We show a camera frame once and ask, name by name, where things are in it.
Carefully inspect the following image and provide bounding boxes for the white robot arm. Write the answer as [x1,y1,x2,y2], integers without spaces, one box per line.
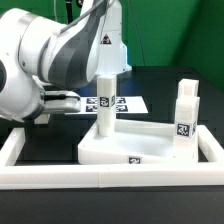
[0,0,131,122]

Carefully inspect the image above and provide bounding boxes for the white U-shaped boundary frame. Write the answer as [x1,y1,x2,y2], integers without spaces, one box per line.
[0,125,224,190]

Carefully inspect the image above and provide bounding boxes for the black camera stand pole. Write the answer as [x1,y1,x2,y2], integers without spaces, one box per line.
[65,0,73,24]

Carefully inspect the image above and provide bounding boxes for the white hanging cable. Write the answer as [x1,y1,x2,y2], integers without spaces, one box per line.
[53,0,61,21]

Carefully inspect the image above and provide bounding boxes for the white desk tabletop tray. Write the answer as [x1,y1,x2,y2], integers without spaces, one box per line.
[77,119,200,166]

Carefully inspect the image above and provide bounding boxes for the fiducial marker base plate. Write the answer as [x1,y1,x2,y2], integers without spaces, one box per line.
[64,96,149,116]

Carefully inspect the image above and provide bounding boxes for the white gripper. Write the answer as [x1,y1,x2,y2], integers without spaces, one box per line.
[43,90,81,114]

